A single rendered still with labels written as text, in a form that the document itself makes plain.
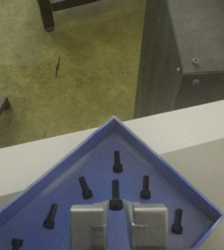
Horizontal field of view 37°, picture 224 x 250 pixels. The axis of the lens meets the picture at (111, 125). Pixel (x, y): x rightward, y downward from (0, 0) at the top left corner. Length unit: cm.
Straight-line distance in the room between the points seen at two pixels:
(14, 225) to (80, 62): 128
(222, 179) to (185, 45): 20
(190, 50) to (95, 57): 112
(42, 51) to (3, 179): 132
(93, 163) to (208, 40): 23
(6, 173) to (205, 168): 14
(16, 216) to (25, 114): 114
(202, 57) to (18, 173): 24
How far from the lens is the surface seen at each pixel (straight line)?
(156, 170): 24
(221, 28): 43
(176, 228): 23
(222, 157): 26
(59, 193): 24
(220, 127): 27
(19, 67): 152
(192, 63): 39
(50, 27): 163
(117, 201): 18
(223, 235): 24
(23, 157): 26
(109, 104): 135
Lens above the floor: 114
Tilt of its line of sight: 61 degrees down
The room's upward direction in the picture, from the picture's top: straight up
